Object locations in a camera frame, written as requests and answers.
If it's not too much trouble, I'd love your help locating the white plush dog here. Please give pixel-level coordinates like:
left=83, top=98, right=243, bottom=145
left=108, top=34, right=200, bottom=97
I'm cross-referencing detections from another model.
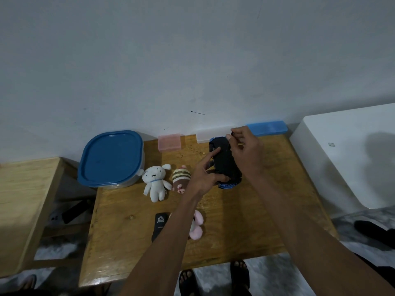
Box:
left=137, top=164, right=173, bottom=203

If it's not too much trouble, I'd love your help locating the person's left hand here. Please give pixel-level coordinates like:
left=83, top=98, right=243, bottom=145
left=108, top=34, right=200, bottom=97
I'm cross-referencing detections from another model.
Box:
left=185, top=147, right=230, bottom=201

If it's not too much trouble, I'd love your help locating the black object under side table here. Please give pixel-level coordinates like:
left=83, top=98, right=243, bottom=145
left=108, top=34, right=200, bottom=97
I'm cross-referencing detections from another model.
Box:
left=61, top=199, right=95, bottom=224

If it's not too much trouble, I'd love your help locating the blue lidded plastic container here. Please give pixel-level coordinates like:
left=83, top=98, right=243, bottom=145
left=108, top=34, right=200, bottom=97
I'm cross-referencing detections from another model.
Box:
left=77, top=129, right=146, bottom=189

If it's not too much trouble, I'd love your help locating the brown striped plush pig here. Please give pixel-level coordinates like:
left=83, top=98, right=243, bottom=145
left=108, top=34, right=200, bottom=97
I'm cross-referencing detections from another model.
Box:
left=171, top=165, right=192, bottom=194

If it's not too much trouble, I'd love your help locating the black remote control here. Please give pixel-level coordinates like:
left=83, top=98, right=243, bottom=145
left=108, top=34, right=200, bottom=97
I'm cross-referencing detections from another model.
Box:
left=151, top=212, right=170, bottom=243

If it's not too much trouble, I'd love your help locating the pink flower plush panda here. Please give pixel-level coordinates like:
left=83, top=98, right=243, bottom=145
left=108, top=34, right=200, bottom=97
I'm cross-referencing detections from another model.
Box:
left=188, top=210, right=204, bottom=241

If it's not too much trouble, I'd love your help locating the person's right hand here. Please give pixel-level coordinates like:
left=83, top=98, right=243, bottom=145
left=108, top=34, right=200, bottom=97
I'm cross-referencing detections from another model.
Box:
left=225, top=126, right=265, bottom=179

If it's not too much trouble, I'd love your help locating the person's right black sandal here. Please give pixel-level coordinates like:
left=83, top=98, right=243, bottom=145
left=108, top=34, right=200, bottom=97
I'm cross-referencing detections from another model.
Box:
left=230, top=259, right=251, bottom=296

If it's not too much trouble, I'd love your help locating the person's left black sandal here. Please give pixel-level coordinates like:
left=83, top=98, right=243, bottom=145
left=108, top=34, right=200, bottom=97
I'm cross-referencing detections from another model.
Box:
left=178, top=269, right=198, bottom=296

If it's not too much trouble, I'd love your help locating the blue toy car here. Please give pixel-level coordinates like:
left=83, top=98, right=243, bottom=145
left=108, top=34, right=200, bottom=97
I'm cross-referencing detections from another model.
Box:
left=209, top=136, right=243, bottom=190

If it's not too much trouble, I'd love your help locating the person's black sandal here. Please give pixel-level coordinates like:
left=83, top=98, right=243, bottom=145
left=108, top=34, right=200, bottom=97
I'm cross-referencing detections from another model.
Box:
left=230, top=259, right=251, bottom=296
left=178, top=269, right=198, bottom=296

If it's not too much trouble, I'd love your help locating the blue plastic case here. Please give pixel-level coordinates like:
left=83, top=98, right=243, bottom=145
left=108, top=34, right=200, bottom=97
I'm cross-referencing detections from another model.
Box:
left=246, top=120, right=289, bottom=137

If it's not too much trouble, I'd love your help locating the light wooden side table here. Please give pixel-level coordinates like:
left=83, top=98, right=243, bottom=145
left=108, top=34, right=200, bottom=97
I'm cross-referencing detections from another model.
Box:
left=0, top=157, right=65, bottom=278

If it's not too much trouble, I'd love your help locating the small pink plastic case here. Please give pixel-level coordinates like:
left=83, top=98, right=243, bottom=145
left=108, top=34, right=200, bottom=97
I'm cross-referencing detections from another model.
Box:
left=158, top=133, right=182, bottom=153

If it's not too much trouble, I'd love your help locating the black stand base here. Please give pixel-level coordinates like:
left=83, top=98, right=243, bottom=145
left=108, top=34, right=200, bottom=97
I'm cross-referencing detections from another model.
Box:
left=354, top=220, right=395, bottom=249

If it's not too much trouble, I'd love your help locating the translucent white plastic case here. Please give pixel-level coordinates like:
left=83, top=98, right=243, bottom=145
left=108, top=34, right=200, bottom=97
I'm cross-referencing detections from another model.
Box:
left=196, top=125, right=238, bottom=144

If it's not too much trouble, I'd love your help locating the person's left forearm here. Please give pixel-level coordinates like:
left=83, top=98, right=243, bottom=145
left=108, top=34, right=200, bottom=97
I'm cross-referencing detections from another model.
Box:
left=118, top=194, right=201, bottom=296

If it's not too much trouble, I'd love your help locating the white cabinet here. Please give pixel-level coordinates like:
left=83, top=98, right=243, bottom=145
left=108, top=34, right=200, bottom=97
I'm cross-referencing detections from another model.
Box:
left=289, top=103, right=395, bottom=218

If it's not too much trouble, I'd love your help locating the person's right forearm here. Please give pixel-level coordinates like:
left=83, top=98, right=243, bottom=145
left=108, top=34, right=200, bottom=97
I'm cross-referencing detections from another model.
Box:
left=250, top=174, right=395, bottom=296

